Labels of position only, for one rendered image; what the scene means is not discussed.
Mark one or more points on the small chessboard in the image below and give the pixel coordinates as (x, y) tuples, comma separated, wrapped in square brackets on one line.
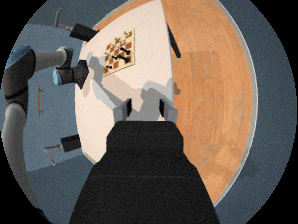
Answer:
[(120, 63)]

